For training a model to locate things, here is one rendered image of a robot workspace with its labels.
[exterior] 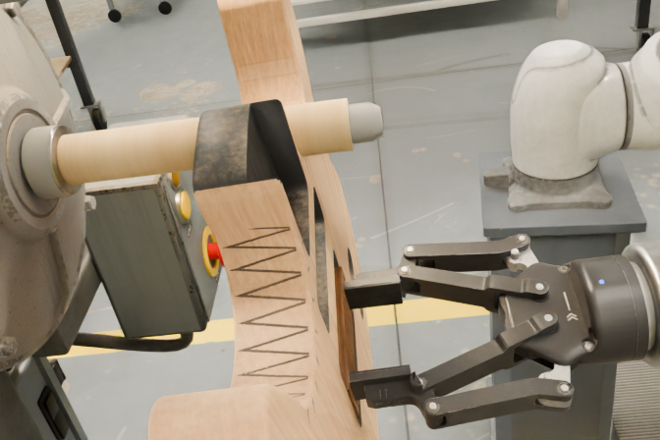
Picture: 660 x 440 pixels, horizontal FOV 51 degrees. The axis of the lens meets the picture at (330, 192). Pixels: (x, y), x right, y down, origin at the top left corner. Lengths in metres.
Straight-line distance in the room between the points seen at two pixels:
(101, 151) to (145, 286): 0.35
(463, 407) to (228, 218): 0.22
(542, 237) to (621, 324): 0.80
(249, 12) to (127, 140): 0.12
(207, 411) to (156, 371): 1.91
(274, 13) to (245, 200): 0.16
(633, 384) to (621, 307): 1.47
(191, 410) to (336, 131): 0.20
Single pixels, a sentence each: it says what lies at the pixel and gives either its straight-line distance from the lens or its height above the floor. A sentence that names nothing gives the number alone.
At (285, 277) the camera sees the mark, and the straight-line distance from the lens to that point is 0.38.
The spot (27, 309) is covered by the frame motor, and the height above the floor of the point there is 1.17.
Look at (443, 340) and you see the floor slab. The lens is 2.04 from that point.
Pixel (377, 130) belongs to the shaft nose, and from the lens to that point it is 0.41.
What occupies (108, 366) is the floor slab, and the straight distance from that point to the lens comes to 2.25.
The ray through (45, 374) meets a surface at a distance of 0.88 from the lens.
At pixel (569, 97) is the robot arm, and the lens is 1.21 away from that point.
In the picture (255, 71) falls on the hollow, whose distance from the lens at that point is 0.48.
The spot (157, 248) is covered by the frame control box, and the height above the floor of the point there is 1.04.
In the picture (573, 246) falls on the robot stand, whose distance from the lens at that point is 1.31.
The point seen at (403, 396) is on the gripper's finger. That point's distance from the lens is 0.49.
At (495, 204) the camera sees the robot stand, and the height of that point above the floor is 0.70.
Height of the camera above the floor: 1.44
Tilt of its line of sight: 32 degrees down
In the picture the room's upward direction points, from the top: 10 degrees counter-clockwise
